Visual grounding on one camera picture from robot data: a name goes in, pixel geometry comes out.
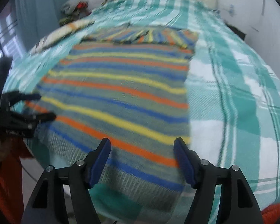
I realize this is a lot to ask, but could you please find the grey blue curtain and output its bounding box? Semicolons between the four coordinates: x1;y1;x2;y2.
13;0;68;51

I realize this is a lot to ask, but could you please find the orange red garment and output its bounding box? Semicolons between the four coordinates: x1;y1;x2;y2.
0;139;33;223

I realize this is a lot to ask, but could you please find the teal plaid bedspread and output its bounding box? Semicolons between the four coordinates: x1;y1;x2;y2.
5;0;280;223

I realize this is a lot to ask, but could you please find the beige patchwork pillow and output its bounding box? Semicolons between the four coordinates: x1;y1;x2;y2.
30;19;95;55

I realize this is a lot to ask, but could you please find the striped knit sweater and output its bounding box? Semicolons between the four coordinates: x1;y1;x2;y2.
25;26;198;211

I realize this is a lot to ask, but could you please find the pile of clothes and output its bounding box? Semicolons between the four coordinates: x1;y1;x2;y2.
58;0;91;27

